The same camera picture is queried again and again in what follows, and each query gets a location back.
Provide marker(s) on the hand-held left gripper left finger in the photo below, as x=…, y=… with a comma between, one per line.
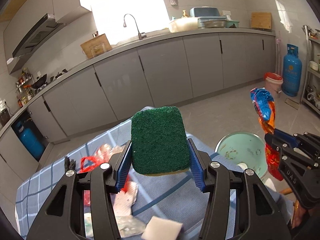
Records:
x=125, y=165

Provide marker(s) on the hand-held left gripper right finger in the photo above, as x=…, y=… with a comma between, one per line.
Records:
x=196, y=165

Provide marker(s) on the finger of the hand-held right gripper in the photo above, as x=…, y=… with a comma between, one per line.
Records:
x=273, y=142
x=287, y=137

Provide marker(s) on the pink white wrapper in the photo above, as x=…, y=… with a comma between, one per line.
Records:
x=125, y=197

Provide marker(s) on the mint green bin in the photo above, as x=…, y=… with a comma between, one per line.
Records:
x=237, y=145

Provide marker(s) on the red plastic bag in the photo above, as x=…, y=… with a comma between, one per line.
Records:
x=87, y=162

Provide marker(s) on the blue orange snack wrapper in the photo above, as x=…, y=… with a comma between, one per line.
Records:
x=263, y=105

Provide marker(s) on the green scouring sponge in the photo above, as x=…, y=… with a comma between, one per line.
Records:
x=160, y=140

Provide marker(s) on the white foam block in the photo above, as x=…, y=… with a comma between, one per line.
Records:
x=163, y=228

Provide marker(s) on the wicker chair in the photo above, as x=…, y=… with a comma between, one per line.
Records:
x=286, y=192

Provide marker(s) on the brown floor mat piece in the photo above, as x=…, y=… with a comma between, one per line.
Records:
x=292, y=103

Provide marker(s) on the blue checked cloth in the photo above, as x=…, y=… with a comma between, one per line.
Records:
x=105, y=135

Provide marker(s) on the pink bucket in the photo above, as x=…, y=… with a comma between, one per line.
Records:
x=273, y=87

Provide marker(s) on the metal shelf rack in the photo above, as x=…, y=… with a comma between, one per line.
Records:
x=310, y=90

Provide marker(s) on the clear plastic film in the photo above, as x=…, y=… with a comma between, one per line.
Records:
x=130, y=225

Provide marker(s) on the red bucket liner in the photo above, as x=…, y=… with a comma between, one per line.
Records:
x=272, y=76

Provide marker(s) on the tall blue gas cylinder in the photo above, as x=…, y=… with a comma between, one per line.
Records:
x=292, y=72

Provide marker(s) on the white bowl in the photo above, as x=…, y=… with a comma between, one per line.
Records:
x=314, y=65

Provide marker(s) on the small blue gas cylinder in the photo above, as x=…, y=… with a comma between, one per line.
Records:
x=28, y=140

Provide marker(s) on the grey kitchen cabinet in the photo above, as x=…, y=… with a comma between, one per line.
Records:
x=162, y=67

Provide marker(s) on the gas stove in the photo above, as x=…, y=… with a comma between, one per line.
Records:
x=58, y=74

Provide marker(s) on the black wok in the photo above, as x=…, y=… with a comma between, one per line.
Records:
x=40, y=81

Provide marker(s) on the wooden cutting board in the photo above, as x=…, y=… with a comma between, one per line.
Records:
x=261, y=20

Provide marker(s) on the small green basin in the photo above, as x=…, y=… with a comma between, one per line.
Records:
x=232, y=24

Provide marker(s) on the cardboard box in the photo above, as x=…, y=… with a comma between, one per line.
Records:
x=97, y=41

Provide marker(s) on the spice rack with bottles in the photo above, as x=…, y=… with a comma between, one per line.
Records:
x=23, y=87

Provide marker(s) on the dark jar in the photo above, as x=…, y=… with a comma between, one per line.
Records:
x=4, y=117

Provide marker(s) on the metal basin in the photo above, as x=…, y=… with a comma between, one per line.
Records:
x=213, y=24

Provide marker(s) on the metal faucet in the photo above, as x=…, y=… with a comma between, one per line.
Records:
x=138, y=31

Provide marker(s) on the white basin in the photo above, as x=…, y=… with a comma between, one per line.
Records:
x=182, y=25

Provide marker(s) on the range hood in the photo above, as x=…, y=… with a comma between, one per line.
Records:
x=35, y=36

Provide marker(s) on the bright window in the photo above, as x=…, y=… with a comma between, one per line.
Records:
x=125, y=0

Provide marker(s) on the grey hanging scrubber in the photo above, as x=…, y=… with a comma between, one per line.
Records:
x=173, y=0

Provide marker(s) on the wall socket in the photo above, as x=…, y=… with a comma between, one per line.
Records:
x=226, y=12

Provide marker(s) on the grey wall cabinet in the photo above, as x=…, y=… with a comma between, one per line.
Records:
x=66, y=0

